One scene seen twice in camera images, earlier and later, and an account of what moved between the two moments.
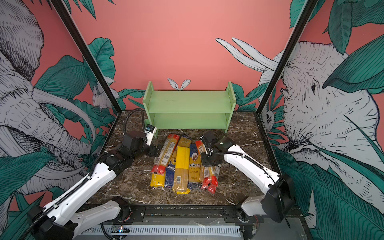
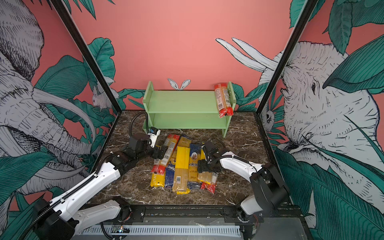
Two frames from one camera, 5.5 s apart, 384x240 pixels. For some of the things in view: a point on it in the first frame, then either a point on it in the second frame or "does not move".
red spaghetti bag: [164, 153] does not move
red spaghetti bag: [205, 173] -> [223, 100]
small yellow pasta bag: [184, 142] does not move
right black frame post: [309, 7] does not move
